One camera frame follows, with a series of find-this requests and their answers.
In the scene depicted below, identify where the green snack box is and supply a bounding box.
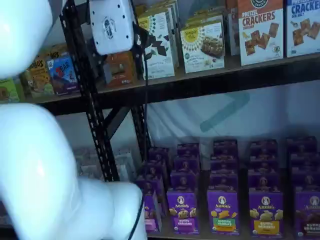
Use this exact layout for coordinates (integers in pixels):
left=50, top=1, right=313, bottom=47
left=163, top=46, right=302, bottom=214
left=0, top=77, right=21, bottom=104

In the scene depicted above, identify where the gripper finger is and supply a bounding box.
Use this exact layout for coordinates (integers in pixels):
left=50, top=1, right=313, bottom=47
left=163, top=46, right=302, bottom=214
left=102, top=61, right=113, bottom=85

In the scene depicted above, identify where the purple Annie's box pink patch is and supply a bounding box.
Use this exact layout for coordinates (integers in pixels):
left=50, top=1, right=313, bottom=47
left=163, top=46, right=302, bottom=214
left=147, top=147, right=170, bottom=166
left=136, top=174, right=168, bottom=218
left=142, top=189, right=164, bottom=233
left=141, top=161, right=168, bottom=181

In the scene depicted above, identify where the white blue crackers box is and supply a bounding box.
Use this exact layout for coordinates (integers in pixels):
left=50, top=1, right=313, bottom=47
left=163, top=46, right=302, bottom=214
left=285, top=0, right=320, bottom=58

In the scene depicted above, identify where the orange box with woman picture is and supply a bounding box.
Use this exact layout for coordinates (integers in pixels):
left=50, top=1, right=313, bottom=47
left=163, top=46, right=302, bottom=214
left=104, top=51, right=138, bottom=88

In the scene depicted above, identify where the white Sweet Thins box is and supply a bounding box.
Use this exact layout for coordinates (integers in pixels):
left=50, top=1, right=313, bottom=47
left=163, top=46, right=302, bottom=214
left=137, top=11, right=176, bottom=80
left=134, top=0, right=180, bottom=72

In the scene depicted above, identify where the yellow green Bobo's box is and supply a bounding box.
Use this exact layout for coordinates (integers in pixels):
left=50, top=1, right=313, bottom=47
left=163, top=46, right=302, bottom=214
left=19, top=47, right=55, bottom=99

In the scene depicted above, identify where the white backdrop sheet teal mark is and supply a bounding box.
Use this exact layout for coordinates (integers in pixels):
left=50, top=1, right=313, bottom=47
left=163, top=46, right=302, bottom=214
left=146, top=81, right=320, bottom=156

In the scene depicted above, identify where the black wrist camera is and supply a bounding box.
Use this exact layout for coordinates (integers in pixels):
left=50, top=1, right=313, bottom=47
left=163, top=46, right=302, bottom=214
left=133, top=23, right=151, bottom=61

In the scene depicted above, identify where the purple Annie's box magenta patch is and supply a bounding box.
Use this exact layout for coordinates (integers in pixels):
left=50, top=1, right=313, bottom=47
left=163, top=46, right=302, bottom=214
left=166, top=190, right=200, bottom=235
left=176, top=143, right=200, bottom=159
left=170, top=171, right=198, bottom=193
left=173, top=156, right=200, bottom=174

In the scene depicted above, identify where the white box black pattern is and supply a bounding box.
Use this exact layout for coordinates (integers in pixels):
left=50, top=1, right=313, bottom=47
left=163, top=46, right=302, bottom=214
left=73, top=147, right=100, bottom=176
left=115, top=148, right=138, bottom=181

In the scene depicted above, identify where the blue Z Bar box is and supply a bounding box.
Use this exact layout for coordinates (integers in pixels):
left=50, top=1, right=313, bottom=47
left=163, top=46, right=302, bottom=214
left=46, top=51, right=80, bottom=96

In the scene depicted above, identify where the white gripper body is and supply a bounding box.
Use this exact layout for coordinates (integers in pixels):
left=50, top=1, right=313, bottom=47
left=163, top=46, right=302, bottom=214
left=89, top=0, right=135, bottom=56

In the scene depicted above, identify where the white orange crackers box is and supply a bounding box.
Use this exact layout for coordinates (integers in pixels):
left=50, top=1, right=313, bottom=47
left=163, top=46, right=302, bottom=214
left=237, top=0, right=286, bottom=67

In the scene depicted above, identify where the purple Annie's box brown patch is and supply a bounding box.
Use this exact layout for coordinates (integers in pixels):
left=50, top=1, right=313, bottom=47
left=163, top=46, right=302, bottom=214
left=294, top=192, right=320, bottom=239
left=291, top=172, right=320, bottom=195
left=286, top=136, right=318, bottom=155
left=289, top=152, right=320, bottom=175

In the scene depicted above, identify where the purple Annie's box yellow patch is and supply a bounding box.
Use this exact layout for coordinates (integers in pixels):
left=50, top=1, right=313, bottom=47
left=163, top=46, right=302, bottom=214
left=248, top=191, right=285, bottom=237
left=249, top=139, right=278, bottom=162
left=248, top=159, right=280, bottom=177
left=247, top=174, right=283, bottom=194

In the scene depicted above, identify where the purple Annie's box green patch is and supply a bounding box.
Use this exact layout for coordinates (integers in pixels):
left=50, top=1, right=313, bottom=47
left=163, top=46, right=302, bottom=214
left=206, top=189, right=240, bottom=235
left=213, top=139, right=238, bottom=157
left=209, top=172, right=239, bottom=192
left=210, top=154, right=238, bottom=175

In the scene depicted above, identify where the Simple Mills bars box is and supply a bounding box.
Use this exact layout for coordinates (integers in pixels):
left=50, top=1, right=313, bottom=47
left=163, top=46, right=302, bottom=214
left=180, top=21, right=226, bottom=74
left=183, top=6, right=226, bottom=26

